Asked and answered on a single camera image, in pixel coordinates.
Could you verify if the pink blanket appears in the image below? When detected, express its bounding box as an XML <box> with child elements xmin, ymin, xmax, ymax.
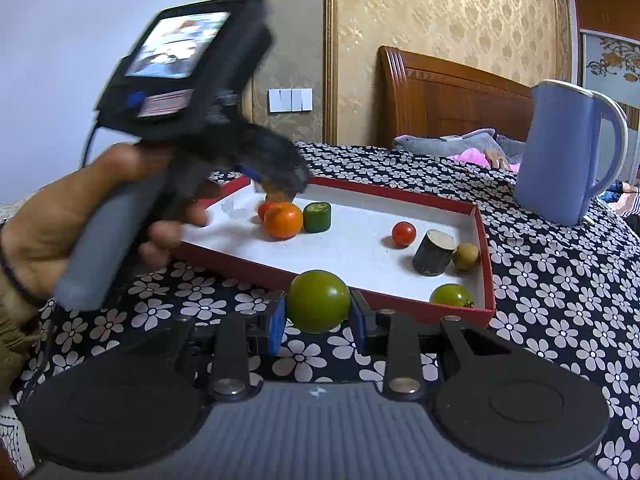
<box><xmin>447</xmin><ymin>147</ymin><xmax>491</xmax><ymax>167</ymax></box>

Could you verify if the green tomato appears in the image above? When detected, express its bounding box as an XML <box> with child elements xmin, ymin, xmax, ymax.
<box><xmin>429</xmin><ymin>283</ymin><xmax>476</xmax><ymax>308</ymax></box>
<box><xmin>286</xmin><ymin>270</ymin><xmax>352</xmax><ymax>335</ymax></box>

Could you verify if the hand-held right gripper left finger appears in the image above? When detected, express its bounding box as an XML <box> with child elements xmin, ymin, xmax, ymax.
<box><xmin>127</xmin><ymin>292</ymin><xmax>288</xmax><ymax>401</ymax></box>

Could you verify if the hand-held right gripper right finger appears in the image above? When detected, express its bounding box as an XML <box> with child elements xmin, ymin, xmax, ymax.
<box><xmin>349</xmin><ymin>290</ymin><xmax>518</xmax><ymax>401</ymax></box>

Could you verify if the blue electric kettle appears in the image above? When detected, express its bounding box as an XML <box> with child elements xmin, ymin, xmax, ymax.
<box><xmin>514</xmin><ymin>80</ymin><xmax>629</xmax><ymax>227</ymax></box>

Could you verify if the blue white striped cloth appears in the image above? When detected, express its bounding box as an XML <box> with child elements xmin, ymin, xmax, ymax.
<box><xmin>597</xmin><ymin>180</ymin><xmax>640</xmax><ymax>216</ymax></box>

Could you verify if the red cardboard box white inside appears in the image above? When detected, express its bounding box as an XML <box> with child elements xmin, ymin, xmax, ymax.
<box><xmin>172</xmin><ymin>175</ymin><xmax>497</xmax><ymax>328</ymax></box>

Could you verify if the black cable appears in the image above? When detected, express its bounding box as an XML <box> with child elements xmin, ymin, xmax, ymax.
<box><xmin>80</xmin><ymin>117</ymin><xmax>103</xmax><ymax>168</ymax></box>

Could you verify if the black white floral cloth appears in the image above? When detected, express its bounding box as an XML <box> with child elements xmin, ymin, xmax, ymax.
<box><xmin>0</xmin><ymin>141</ymin><xmax>640</xmax><ymax>480</ymax></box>

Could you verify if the white wall switch panel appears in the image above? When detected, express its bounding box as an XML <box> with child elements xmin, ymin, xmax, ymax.
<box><xmin>268</xmin><ymin>88</ymin><xmax>314</xmax><ymax>112</ymax></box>

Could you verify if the small brown round fruit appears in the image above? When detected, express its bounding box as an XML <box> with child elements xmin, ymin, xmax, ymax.
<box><xmin>452</xmin><ymin>242</ymin><xmax>481</xmax><ymax>271</ymax></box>

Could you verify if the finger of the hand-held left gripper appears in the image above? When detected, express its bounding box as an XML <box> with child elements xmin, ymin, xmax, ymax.
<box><xmin>235</xmin><ymin>160</ymin><xmax>308</xmax><ymax>204</ymax></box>

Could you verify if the green cucumber piece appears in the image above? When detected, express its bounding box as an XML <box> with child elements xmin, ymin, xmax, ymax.
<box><xmin>303</xmin><ymin>202</ymin><xmax>332</xmax><ymax>234</ymax></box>

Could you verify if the brown wooden headboard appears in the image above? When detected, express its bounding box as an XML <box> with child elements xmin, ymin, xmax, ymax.
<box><xmin>376</xmin><ymin>45</ymin><xmax>536</xmax><ymax>148</ymax></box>

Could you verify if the red cherry tomato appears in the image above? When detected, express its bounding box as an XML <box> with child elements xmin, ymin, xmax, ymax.
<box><xmin>391</xmin><ymin>222</ymin><xmax>417</xmax><ymax>248</ymax></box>

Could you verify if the dark eggplant piece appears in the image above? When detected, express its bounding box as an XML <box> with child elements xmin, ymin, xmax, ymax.
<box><xmin>412</xmin><ymin>229</ymin><xmax>457</xmax><ymax>277</ymax></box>

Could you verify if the grey folded cloth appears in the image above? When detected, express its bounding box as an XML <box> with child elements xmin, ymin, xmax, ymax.
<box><xmin>393</xmin><ymin>129</ymin><xmax>526</xmax><ymax>171</ymax></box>

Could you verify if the orange tangerine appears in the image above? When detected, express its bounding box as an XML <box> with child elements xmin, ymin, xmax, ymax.
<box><xmin>263</xmin><ymin>202</ymin><xmax>304</xmax><ymax>240</ymax></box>

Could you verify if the person's left forearm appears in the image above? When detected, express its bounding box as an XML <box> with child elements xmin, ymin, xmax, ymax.
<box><xmin>0</xmin><ymin>260</ymin><xmax>53</xmax><ymax>398</ymax></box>

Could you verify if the person's left hand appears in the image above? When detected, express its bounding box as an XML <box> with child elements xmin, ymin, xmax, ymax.
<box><xmin>0</xmin><ymin>142</ymin><xmax>212</xmax><ymax>306</ymax></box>

